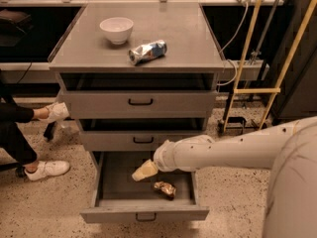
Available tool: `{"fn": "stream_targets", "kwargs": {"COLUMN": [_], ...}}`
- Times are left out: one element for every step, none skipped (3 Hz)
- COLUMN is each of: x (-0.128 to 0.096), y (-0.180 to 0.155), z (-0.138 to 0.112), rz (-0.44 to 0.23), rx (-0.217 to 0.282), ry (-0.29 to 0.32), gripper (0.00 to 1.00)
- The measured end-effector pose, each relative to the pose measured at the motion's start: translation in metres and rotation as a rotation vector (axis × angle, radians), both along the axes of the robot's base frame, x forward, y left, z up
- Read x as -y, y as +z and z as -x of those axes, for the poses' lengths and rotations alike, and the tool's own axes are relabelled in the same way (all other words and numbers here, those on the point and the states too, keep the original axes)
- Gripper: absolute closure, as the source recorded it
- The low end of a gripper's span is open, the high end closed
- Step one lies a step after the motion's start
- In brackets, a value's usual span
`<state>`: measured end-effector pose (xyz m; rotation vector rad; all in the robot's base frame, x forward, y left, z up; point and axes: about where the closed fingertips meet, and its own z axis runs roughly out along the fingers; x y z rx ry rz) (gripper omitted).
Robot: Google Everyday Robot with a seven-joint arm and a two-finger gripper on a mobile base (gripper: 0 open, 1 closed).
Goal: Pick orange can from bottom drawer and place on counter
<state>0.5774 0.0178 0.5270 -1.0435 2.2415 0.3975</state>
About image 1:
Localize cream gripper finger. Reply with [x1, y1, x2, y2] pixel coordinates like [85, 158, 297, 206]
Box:
[132, 160, 159, 181]

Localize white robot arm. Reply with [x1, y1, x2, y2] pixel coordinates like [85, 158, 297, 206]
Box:
[132, 117, 317, 238]

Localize grey bottom drawer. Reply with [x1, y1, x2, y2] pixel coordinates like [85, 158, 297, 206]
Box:
[81, 152, 209, 223]

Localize grey drawer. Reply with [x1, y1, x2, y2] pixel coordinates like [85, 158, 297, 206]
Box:
[78, 118, 207, 152]
[56, 72, 219, 120]
[81, 152, 209, 223]

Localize grey middle drawer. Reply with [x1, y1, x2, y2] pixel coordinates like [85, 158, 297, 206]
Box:
[78, 118, 207, 152]

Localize grey top drawer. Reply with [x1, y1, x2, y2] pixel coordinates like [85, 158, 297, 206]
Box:
[56, 72, 219, 120]

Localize grey drawer cabinet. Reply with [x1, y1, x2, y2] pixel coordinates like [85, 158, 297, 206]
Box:
[48, 2, 226, 171]

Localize crushed blue silver can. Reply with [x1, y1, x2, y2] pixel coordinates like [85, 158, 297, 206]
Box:
[128, 40, 167, 65]

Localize white sneaker lower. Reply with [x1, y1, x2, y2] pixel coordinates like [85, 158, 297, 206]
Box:
[25, 161, 70, 181]

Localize person's black trouser legs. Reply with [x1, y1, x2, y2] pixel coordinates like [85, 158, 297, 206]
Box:
[0, 70, 38, 167]

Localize white ceramic bowl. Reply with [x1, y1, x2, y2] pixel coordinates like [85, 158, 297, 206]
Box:
[99, 17, 134, 45]

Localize yellow hand truck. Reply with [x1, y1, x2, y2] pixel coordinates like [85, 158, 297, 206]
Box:
[216, 0, 317, 136]

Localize dark bag on shelf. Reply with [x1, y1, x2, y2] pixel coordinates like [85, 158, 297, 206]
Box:
[0, 9, 33, 34]

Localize white power cable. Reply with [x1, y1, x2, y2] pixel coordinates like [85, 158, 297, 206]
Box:
[216, 0, 250, 87]

